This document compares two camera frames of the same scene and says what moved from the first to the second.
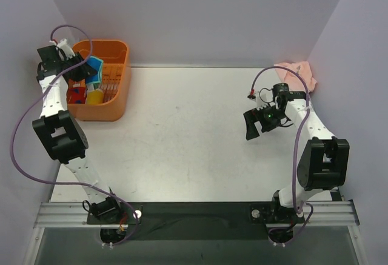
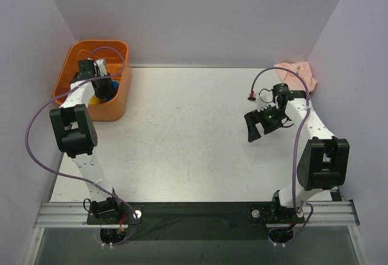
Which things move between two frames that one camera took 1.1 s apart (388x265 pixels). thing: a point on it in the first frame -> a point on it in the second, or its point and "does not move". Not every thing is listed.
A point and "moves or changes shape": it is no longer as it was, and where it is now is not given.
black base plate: [199, 221] does not move
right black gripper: [259, 119] does not move
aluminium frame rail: [75, 214] does not move
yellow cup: [94, 96] does not move
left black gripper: [76, 69] -> [101, 87]
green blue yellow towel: [93, 81] moves or changes shape
